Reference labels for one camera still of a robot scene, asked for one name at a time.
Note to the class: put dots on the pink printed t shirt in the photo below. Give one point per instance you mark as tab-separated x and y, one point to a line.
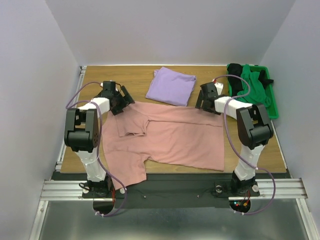
175	135

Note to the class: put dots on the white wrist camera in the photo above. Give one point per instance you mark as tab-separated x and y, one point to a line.
219	87
107	81

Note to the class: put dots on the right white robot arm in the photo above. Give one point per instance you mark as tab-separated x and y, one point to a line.
253	126

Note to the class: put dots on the aluminium rail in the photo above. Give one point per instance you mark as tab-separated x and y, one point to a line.
292	188
63	151

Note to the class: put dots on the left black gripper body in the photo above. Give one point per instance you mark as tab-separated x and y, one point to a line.
120	102

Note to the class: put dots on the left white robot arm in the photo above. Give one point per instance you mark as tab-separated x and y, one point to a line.
83	125

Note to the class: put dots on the black t shirt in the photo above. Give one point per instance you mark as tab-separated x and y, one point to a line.
237	69

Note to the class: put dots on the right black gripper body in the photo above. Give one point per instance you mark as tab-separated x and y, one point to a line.
203	102

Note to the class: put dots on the purple t shirt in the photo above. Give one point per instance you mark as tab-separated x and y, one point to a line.
171	87

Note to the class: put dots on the left aluminium rail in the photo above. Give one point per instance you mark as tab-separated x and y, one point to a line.
63	151

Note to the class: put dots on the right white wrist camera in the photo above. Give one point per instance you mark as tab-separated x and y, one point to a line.
219	87

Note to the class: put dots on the green t shirt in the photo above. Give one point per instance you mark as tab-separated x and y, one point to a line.
257	93

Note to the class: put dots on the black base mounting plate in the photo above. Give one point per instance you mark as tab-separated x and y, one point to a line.
190	190

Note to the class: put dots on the right aluminium rail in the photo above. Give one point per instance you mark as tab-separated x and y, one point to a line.
292	188

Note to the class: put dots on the green plastic bin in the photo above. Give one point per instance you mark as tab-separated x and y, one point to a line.
272	110

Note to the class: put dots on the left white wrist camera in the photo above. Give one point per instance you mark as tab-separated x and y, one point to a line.
107	81

